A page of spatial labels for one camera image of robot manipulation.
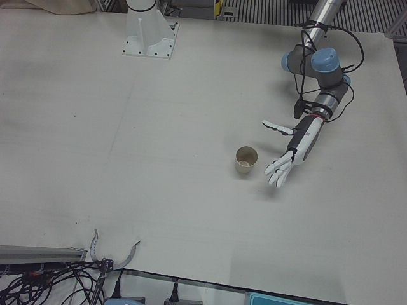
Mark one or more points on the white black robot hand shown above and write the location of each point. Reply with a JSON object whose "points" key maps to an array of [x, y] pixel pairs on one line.
{"points": [[306, 139]]}

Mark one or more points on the round paper cup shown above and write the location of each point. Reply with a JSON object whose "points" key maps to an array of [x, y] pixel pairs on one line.
{"points": [[243, 170]]}

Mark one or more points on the UR5e robot arm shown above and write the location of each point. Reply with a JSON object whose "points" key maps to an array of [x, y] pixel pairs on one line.
{"points": [[324, 63]]}

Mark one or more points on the black ribbed floor mat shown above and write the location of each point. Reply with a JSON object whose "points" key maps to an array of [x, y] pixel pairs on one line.
{"points": [[270, 12]]}

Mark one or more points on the teal plastic box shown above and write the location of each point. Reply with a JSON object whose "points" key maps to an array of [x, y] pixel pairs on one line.
{"points": [[286, 300]]}

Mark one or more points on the black clamp joint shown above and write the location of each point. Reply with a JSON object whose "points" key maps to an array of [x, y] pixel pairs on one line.
{"points": [[107, 264]]}

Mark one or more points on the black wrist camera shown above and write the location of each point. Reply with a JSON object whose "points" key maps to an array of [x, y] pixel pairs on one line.
{"points": [[299, 109]]}

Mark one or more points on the yellow black hazard post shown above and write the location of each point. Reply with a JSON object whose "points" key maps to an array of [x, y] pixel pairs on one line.
{"points": [[218, 6]]}

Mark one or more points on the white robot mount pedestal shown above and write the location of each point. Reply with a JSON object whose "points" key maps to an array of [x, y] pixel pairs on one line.
{"points": [[146, 31]]}

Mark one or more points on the aluminium profile rail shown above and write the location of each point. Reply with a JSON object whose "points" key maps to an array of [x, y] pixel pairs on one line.
{"points": [[38, 252]]}

